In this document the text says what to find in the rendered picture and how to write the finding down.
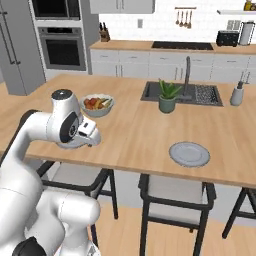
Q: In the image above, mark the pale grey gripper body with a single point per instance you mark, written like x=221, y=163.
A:
x=90, y=138

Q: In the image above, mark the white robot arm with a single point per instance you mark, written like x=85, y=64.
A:
x=23, y=186

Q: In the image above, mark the grey bowl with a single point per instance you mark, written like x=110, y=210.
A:
x=97, y=112

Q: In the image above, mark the red-brown sausage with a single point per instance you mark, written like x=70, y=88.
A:
x=88, y=104

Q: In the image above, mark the yellow bun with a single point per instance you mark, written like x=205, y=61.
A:
x=100, y=103

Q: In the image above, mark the grey round plate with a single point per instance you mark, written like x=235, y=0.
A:
x=189, y=154

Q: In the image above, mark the black stool with grey seat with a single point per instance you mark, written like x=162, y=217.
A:
x=176, y=191
x=75, y=176
x=238, y=208

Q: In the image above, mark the grey base cupboards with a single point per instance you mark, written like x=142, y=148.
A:
x=133, y=65

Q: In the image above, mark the green plant in grey pot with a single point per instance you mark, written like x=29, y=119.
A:
x=167, y=100

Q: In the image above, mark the brown knife block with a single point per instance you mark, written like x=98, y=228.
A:
x=105, y=35

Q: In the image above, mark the grey fridge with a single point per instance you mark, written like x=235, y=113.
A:
x=20, y=46

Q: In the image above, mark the grey tap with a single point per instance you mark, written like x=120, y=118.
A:
x=187, y=75

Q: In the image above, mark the dark sink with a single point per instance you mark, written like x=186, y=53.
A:
x=206, y=95

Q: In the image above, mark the black hob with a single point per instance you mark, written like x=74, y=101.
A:
x=181, y=45

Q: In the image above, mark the steel microwave oven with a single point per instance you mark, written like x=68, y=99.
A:
x=55, y=8

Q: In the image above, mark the hanging brown utensil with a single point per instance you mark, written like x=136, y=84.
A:
x=189, y=22
x=186, y=20
x=177, y=20
x=181, y=21

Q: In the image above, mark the grey pot with tools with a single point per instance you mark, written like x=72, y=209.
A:
x=237, y=96

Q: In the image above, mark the black toaster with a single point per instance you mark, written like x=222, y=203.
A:
x=227, y=38

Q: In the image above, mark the yellow bottle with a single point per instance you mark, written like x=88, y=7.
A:
x=248, y=5

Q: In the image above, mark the grey wall cupboards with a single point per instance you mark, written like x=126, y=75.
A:
x=121, y=6

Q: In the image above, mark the wooden rail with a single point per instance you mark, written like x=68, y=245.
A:
x=185, y=8

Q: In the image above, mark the grey double wall socket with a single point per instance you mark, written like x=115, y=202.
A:
x=233, y=24

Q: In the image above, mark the white wall shelf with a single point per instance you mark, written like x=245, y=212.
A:
x=236, y=12

